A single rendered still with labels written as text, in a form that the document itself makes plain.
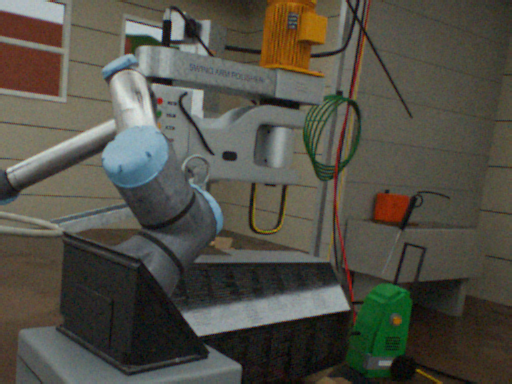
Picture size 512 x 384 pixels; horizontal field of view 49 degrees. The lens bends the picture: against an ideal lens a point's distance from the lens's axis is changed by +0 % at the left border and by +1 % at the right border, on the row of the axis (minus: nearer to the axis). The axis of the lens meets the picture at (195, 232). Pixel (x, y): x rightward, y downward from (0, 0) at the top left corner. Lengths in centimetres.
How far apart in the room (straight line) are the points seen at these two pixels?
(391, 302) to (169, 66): 214
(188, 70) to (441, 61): 417
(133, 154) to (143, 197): 10
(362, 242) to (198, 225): 402
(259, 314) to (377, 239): 292
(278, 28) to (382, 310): 190
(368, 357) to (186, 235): 266
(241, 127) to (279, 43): 46
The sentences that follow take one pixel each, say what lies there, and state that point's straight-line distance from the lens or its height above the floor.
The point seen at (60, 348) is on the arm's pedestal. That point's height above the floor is 85.
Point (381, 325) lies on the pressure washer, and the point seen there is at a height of 36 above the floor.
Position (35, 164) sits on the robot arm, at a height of 123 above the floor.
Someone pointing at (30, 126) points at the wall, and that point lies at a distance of 855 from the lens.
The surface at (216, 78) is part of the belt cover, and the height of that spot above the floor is 165.
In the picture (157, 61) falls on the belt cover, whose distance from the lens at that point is 242.
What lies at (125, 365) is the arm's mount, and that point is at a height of 86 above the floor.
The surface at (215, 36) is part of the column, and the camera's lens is 334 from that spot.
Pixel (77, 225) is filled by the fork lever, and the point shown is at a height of 98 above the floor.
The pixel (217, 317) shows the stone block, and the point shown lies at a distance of 224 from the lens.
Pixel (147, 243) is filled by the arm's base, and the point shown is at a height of 110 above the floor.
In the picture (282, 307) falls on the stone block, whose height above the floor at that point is 70.
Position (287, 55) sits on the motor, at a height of 182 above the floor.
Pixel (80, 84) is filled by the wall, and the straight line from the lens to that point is 880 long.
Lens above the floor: 131
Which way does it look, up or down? 8 degrees down
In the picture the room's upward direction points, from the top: 6 degrees clockwise
